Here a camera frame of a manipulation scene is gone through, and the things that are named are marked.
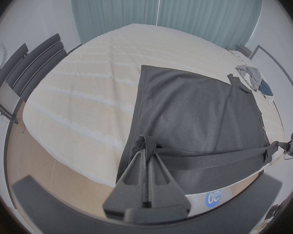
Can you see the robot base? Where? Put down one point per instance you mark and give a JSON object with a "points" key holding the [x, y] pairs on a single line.
{"points": [[200, 203]]}

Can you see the white printed pillow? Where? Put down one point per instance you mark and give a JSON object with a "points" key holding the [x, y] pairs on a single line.
{"points": [[240, 57]]}

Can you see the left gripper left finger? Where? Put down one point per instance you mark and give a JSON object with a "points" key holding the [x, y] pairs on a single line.
{"points": [[127, 191]]}

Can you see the pile of clothes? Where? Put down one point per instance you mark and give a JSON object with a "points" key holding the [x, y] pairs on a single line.
{"points": [[255, 78]]}

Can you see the black slatted chair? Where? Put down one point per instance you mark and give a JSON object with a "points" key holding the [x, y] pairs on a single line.
{"points": [[36, 62]]}

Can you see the dark bedside table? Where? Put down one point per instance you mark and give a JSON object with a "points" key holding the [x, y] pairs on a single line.
{"points": [[243, 49]]}

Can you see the black T-shirt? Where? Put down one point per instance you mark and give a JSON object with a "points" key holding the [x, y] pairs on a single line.
{"points": [[185, 106]]}

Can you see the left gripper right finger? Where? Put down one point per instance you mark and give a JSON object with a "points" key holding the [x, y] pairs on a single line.
{"points": [[164, 191]]}

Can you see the blue-green curtain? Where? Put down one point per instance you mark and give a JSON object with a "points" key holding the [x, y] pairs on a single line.
{"points": [[114, 6], [210, 6]]}

